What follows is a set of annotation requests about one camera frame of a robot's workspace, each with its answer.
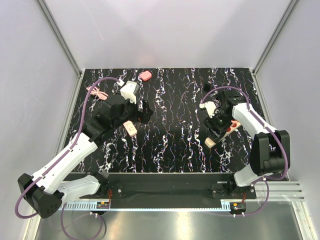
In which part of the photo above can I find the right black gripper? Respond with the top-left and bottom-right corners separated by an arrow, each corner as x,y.
203,109 -> 234,140

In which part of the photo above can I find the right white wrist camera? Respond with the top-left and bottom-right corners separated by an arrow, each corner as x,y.
199,101 -> 217,118

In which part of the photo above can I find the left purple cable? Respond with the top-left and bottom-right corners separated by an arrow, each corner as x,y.
14,76 -> 126,238

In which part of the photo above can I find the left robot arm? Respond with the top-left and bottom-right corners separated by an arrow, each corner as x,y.
17,94 -> 153,219

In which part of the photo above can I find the pink cube socket adapter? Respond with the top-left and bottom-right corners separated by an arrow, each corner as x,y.
139,70 -> 152,81

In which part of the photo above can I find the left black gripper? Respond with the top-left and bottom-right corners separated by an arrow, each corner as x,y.
112,95 -> 153,130

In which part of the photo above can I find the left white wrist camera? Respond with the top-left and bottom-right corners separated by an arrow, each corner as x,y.
120,81 -> 140,104

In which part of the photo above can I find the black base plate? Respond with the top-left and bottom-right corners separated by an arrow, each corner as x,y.
78,172 -> 257,210

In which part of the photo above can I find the white slotted cable duct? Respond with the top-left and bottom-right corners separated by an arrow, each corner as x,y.
58,201 -> 231,212

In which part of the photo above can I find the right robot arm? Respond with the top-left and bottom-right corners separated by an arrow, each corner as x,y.
199,86 -> 290,199

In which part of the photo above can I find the white red power strip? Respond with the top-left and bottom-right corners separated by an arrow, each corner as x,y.
204,123 -> 241,149

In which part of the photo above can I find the pink power strip cord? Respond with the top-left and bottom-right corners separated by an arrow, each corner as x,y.
85,84 -> 109,101

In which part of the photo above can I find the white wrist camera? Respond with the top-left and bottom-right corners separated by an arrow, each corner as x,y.
199,101 -> 217,118
120,81 -> 140,104

